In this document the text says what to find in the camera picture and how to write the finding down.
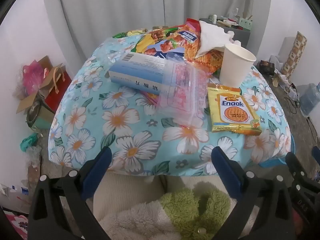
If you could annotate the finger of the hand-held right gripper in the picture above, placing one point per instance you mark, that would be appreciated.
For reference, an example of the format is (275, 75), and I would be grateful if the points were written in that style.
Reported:
(316, 153)
(300, 173)

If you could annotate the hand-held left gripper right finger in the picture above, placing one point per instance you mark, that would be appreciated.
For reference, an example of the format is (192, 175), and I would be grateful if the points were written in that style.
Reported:
(226, 170)

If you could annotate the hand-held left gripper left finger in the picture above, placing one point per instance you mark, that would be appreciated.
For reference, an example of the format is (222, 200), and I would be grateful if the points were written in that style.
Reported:
(100, 170)

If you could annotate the yellow biscuit packet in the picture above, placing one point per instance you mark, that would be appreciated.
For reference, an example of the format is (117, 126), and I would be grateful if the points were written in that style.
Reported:
(232, 110)

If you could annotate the clear plastic bag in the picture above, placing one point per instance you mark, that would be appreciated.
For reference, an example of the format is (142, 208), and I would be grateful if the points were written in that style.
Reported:
(180, 100)

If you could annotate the white paper cup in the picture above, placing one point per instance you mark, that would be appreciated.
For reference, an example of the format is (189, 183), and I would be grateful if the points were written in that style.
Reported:
(235, 65)

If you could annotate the blue white medicine box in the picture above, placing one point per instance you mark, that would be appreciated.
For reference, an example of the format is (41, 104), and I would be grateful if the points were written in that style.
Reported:
(140, 67)

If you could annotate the orange snack bag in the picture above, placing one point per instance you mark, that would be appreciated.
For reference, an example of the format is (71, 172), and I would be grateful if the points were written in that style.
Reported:
(192, 51)

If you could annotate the white tissue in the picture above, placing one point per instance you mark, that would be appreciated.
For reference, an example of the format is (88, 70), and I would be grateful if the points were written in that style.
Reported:
(212, 37)

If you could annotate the blue printed snack packet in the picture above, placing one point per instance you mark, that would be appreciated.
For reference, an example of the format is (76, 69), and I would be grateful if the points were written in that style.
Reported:
(160, 50)

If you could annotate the person's beige trousers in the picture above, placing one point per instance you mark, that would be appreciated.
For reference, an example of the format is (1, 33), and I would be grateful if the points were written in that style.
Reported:
(125, 190)

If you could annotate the blue floral blanket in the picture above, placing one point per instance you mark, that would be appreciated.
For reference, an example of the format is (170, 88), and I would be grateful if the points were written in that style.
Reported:
(130, 130)

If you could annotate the blue water jug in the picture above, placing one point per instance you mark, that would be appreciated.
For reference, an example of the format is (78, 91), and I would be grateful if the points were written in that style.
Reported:
(310, 100)

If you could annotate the green crumpled bag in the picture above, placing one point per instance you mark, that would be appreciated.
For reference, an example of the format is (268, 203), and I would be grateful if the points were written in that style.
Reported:
(28, 142)

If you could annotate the white plastic bags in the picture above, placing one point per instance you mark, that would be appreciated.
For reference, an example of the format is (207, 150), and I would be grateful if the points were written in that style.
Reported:
(281, 76)

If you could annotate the red gift bag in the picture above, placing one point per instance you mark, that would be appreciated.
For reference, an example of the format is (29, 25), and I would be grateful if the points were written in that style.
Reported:
(60, 90)

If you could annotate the pink white patterned mat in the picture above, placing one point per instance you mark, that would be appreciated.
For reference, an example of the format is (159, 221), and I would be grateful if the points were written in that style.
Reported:
(18, 226)

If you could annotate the cardboard box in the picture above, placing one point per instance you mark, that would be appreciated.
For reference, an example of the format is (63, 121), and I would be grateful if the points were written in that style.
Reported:
(26, 103)

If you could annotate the dark box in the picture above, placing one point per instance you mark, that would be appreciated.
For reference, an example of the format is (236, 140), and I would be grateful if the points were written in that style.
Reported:
(267, 67)

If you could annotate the patterned paper roll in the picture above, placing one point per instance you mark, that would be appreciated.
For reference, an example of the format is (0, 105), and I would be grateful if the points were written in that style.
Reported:
(293, 53)

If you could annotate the pink plastic bag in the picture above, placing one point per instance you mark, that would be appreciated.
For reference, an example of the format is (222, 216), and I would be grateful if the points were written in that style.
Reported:
(32, 77)

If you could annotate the grey cabinet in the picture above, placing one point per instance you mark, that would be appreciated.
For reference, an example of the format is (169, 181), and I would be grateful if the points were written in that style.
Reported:
(243, 37)

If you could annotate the flat paper boxes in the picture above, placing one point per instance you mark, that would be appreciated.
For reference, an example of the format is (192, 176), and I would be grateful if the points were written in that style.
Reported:
(226, 22)

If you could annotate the small white bottle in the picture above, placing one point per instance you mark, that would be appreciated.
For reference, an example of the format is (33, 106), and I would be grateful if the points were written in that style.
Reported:
(212, 18)

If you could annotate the grey curtain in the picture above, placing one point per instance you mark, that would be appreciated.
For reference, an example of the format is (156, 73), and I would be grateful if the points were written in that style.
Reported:
(100, 5)

